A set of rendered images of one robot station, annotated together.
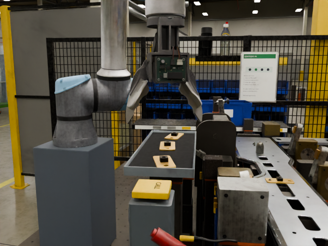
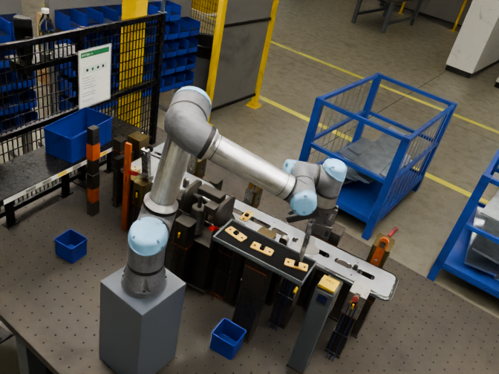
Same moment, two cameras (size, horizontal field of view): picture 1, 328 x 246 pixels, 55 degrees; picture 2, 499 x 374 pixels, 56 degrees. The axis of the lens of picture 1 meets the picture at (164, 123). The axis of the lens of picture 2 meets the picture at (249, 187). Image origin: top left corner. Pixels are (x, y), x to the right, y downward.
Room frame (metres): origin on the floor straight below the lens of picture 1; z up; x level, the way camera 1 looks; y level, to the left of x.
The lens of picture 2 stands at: (0.51, 1.29, 2.27)
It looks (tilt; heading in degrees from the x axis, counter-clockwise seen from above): 33 degrees down; 286
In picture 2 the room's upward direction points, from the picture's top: 13 degrees clockwise
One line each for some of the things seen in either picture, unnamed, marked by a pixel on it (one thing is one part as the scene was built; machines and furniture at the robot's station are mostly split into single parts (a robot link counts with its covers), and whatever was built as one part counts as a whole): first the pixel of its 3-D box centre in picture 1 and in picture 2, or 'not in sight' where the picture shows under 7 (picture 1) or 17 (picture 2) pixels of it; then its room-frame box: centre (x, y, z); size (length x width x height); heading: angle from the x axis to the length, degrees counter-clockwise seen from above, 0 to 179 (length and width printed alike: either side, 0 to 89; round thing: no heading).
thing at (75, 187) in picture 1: (78, 196); (140, 321); (1.07, 0.31, 0.90); 0.20 x 0.20 x 0.40; 76
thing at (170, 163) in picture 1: (163, 159); (296, 263); (0.63, 0.00, 1.17); 0.08 x 0.04 x 0.01; 8
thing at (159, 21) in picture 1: (166, 52); (320, 218); (0.61, 0.00, 1.38); 0.09 x 0.08 x 0.12; 8
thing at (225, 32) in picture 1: (225, 40); (46, 31); (2.07, -0.39, 1.53); 0.07 x 0.07 x 0.20
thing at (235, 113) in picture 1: (222, 112); (79, 133); (1.86, -0.35, 1.10); 0.30 x 0.17 x 0.13; 90
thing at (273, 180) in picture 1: (279, 179); (246, 214); (0.95, -0.37, 1.01); 0.08 x 0.04 x 0.01; 84
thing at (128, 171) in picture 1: (168, 148); (264, 250); (0.76, -0.01, 1.16); 0.37 x 0.14 x 0.02; 174
